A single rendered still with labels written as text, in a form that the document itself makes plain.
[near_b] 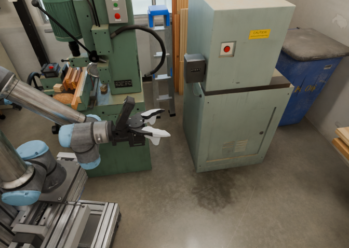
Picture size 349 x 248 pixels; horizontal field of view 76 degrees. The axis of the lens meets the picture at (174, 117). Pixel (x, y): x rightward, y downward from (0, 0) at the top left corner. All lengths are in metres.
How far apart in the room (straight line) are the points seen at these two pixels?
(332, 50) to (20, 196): 2.24
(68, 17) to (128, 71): 0.46
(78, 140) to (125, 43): 0.85
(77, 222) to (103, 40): 0.94
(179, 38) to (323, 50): 1.40
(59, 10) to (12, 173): 0.91
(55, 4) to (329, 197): 2.42
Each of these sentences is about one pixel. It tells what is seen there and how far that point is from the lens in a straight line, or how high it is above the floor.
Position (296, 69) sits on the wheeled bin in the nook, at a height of 0.80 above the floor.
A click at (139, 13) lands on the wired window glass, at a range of 2.93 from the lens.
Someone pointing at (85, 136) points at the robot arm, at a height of 1.24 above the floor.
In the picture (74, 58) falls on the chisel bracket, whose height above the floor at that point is 1.06.
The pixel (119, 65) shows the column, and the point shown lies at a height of 1.03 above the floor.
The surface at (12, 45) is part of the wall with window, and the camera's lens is 3.26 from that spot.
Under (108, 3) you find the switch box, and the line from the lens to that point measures 1.34.
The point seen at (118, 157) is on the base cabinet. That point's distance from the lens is 1.99.
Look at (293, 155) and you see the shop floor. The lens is 2.53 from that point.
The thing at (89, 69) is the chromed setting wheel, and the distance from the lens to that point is 1.55.
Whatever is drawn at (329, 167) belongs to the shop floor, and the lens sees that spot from 2.60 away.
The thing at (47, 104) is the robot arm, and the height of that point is 1.28.
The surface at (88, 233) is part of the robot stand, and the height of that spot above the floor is 0.21.
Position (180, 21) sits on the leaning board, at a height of 0.92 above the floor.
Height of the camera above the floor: 1.75
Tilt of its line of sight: 42 degrees down
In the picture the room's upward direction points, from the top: straight up
